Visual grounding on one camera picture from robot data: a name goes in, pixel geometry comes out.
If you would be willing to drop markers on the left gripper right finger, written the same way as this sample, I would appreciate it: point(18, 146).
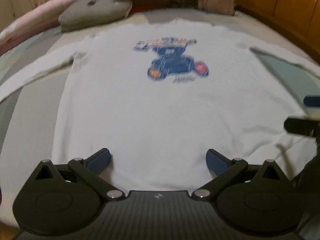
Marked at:
point(227, 172)

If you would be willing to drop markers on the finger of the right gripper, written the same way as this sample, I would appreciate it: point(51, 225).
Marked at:
point(312, 101)
point(305, 127)

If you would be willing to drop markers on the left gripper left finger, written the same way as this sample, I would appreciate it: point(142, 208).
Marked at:
point(89, 170)

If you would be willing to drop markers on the white printed sweatshirt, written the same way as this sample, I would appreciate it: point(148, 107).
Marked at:
point(162, 104)

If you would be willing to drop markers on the patchwork pastel bed sheet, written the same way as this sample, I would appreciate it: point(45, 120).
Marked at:
point(282, 64)

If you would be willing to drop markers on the orange wooden headboard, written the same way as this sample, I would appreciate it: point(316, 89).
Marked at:
point(296, 20)

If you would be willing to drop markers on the grey storage bag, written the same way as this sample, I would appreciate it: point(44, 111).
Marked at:
point(90, 13)

